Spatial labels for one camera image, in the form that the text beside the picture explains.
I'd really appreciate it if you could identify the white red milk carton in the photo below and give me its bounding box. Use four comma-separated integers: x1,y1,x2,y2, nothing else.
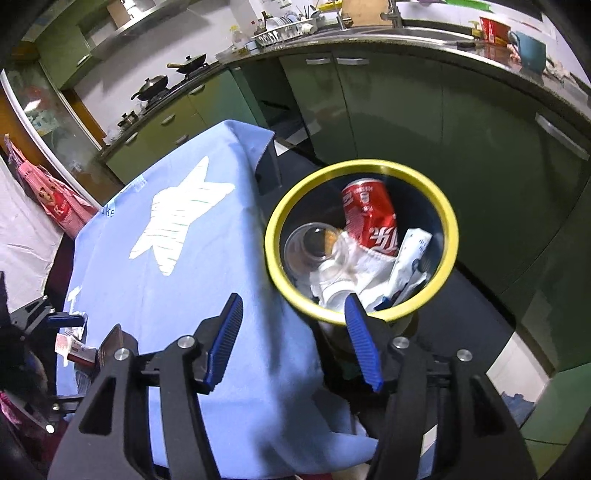
54,324,123,369

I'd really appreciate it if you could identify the white paper towel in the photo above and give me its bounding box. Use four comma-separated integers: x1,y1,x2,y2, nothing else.
308,239,431,310

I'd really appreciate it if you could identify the crushed red cola can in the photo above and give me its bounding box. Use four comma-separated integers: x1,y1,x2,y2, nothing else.
342,178,398,257

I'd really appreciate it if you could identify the clear plastic cup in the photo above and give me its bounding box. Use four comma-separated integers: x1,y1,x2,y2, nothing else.
283,222,342,279

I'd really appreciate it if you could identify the yellow rimmed trash bin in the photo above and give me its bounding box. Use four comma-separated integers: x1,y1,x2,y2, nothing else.
264,159,460,326

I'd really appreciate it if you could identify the blue star tablecloth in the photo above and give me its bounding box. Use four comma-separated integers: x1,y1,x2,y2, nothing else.
66,120,377,479

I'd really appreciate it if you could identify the white hanging sheet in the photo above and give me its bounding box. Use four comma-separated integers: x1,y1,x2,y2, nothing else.
0,163,63,312

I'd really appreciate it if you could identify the pink checkered apron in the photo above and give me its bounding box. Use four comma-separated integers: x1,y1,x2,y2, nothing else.
4,134,98,239

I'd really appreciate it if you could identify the small steel pot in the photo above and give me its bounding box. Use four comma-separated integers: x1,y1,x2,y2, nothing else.
117,110,138,130

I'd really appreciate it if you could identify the black wok with lid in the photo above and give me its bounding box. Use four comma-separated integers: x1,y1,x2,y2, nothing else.
130,75,168,101

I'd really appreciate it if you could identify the teal mug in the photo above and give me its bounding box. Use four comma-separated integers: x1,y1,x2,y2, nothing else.
508,30,547,74

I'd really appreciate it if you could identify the stainless steel sink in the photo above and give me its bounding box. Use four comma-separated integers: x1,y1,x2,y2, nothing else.
317,25,477,45

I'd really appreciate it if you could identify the stainless range hood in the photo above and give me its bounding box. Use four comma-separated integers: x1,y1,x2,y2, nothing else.
107,0,190,40

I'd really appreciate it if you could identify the white dish rack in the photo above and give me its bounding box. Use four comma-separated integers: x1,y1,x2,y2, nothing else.
252,15,318,48

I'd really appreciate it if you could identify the wooden cutting board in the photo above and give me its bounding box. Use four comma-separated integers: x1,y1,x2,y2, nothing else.
342,0,392,26

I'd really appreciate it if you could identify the black wok with handle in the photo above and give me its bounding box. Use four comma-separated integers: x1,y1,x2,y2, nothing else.
166,54,206,75

